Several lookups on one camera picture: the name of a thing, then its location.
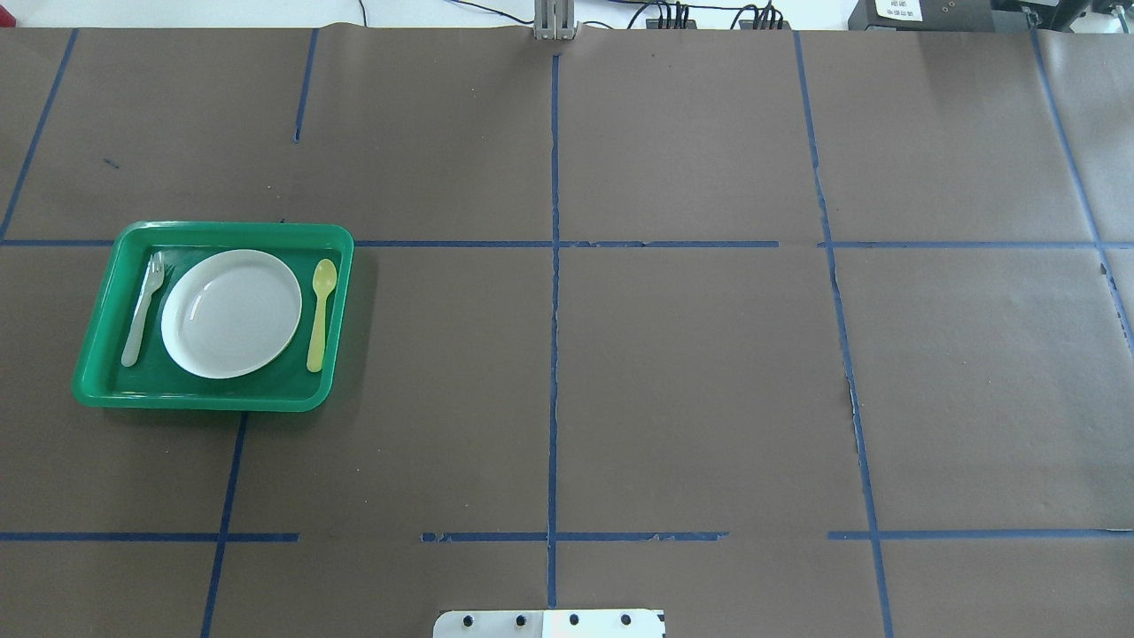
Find yellow plastic spoon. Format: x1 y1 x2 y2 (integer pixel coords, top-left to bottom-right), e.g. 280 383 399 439
307 260 338 373

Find green plastic tray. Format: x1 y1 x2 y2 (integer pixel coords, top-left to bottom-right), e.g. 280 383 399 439
71 221 355 414

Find pale green plastic fork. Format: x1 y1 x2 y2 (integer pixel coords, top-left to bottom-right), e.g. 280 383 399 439
119 250 166 368

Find aluminium frame post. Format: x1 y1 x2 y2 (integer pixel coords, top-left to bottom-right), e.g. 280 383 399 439
532 0 579 41

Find black power strip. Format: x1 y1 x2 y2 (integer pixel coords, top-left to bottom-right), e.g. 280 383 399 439
730 3 790 31
644 3 699 31

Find white round plate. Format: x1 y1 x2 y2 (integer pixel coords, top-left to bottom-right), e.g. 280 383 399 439
159 249 303 380

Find brown paper table cover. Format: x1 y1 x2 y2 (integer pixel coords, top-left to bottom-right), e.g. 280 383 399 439
3 24 1131 637

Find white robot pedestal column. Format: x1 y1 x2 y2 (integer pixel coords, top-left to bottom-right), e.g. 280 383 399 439
432 609 667 637

